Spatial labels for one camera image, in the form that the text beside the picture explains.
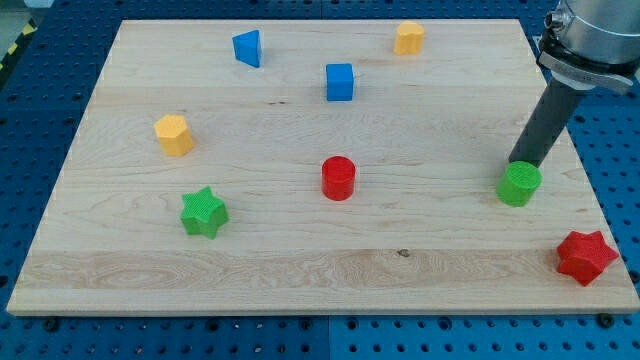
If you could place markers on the light wooden board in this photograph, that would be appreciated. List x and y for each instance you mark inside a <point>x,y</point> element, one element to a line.
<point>422,233</point>

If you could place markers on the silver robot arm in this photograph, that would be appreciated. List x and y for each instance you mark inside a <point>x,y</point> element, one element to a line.
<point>592,43</point>

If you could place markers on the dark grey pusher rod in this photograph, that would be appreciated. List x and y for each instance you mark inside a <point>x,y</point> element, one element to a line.
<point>550,116</point>

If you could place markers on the red cylinder block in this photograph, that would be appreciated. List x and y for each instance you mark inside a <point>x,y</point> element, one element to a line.
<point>338,178</point>

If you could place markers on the blue cube block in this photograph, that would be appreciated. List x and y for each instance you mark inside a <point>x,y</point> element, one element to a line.
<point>339,82</point>

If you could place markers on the red star block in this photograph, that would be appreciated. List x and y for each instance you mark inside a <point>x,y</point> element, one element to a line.
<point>585,256</point>

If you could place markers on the yellow heart block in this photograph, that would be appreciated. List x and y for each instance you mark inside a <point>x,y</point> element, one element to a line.
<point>409,38</point>

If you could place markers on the blue triangle block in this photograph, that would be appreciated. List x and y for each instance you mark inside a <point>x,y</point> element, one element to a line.
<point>248,48</point>

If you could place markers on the green cylinder block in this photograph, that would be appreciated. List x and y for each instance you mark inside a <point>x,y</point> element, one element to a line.
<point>518,184</point>

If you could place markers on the yellow hexagon block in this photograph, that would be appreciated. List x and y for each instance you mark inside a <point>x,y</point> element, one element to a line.
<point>173,134</point>

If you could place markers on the green star block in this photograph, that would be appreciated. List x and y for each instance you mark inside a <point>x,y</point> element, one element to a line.
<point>203,213</point>

